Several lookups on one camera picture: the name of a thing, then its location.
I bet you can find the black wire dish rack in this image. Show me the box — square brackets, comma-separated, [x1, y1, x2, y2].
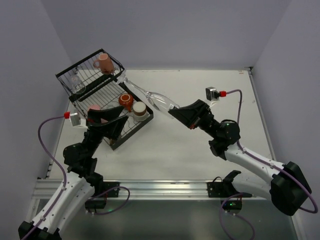
[55, 48, 155, 151]

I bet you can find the clear champagne flute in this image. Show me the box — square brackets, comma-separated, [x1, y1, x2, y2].
[117, 73, 180, 119]

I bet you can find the white and brown tumbler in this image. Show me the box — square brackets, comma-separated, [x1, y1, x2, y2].
[132, 101, 148, 122]

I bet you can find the clear glass on upper rack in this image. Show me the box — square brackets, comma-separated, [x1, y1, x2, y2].
[70, 74, 86, 95]

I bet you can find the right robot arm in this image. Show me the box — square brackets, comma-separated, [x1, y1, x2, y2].
[168, 99, 312, 216]

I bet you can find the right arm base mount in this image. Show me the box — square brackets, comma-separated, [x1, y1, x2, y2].
[206, 170, 253, 214]

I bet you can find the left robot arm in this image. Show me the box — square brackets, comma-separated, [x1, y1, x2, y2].
[18, 105, 128, 240]

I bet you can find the orange ceramic cup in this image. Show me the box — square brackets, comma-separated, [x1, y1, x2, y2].
[118, 93, 134, 112]

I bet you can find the aluminium mounting rail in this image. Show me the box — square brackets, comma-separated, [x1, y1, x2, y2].
[32, 178, 295, 201]

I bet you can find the pink plastic cup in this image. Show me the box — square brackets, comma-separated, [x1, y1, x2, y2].
[88, 104, 107, 123]

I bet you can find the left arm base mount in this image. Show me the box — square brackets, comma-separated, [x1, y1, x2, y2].
[84, 172, 131, 216]

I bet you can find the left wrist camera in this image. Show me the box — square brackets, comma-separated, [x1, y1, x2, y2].
[63, 111, 87, 129]

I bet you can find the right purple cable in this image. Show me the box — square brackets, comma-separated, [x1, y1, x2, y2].
[218, 89, 316, 214]

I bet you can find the pink ceramic mug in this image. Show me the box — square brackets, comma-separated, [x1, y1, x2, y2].
[93, 53, 115, 75]

